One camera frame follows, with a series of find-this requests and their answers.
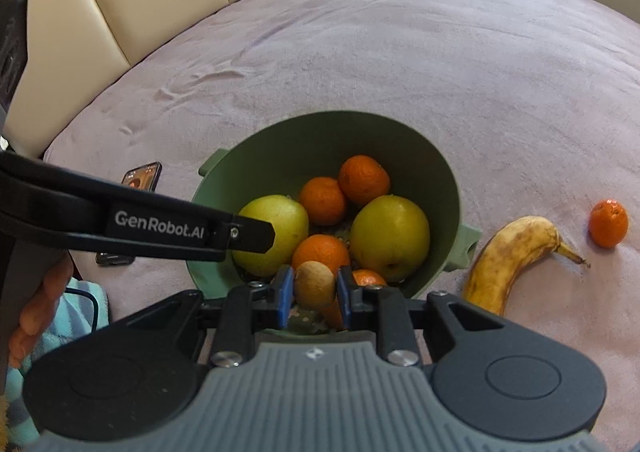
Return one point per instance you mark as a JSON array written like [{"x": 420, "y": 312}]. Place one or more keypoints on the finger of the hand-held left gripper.
[{"x": 75, "y": 207}]

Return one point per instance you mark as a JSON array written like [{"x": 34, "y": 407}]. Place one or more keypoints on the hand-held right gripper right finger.
[{"x": 343, "y": 297}]

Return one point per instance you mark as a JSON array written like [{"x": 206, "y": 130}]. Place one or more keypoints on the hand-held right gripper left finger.
[{"x": 285, "y": 294}]

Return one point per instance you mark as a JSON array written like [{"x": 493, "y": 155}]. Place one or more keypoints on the brown kiwi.
[{"x": 314, "y": 284}]

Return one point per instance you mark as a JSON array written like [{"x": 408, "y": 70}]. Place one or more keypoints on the orange tangerine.
[
  {"x": 607, "y": 223},
  {"x": 320, "y": 249},
  {"x": 364, "y": 180},
  {"x": 370, "y": 277},
  {"x": 322, "y": 199}
]

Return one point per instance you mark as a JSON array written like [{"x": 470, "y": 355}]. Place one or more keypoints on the green colander bowl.
[{"x": 300, "y": 147}]

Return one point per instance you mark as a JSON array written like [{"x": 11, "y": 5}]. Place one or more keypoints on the person's left hand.
[{"x": 40, "y": 307}]

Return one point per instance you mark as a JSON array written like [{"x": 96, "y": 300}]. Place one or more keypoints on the black smartphone dark screen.
[{"x": 115, "y": 258}]

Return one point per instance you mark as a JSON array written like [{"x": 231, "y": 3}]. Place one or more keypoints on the smartphone with bright screen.
[{"x": 142, "y": 176}]

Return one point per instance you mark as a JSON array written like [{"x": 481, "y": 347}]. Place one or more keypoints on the yellow-green apple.
[
  {"x": 390, "y": 237},
  {"x": 287, "y": 212}
]

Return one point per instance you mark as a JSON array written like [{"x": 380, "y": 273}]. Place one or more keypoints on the turquoise striped cloth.
[{"x": 75, "y": 317}]

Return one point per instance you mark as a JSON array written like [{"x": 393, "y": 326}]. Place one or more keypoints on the spotted yellow banana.
[{"x": 515, "y": 252}]

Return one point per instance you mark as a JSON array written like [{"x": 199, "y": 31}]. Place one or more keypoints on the pink bed blanket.
[{"x": 400, "y": 57}]

